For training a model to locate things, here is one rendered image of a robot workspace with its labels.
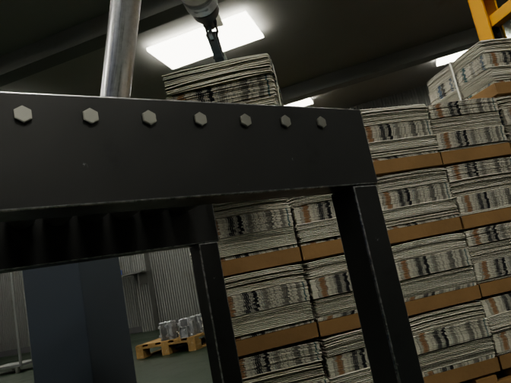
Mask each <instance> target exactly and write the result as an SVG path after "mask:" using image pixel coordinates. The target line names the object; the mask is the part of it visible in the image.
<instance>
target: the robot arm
mask: <svg viewBox="0 0 511 383"><path fill-rule="evenodd" d="M181 1H182V3H183V4H184V6H185V7H186V10H187V11H188V12H189V13H190V14H191V15H192V16H193V17H194V19H195V20H196V21H197V22H199V23H200V24H203V27H204V28H205V31H206V37H207V39H208V42H209V44H210V47H211V51H212V53H213V59H214V60H215V62H222V61H226V60H227V57H226V55H225V53H224V52H223V51H222V48H221V43H220V40H219V37H218V33H219V31H218V28H217V27H220V26H223V22H222V20H221V17H220V15H219V6H218V4H217V0H181ZM140 10H141V0H110V5H109V19H108V26H107V34H106V47H105V55H104V62H103V76H102V83H101V90H100V96H101V97H125V98H130V95H131V88H132V75H133V68H134V61H135V49H136V42H137V36H138V24H139V17H140ZM214 28H215V29H216V31H213V32H212V30H213V29H214Z"/></svg>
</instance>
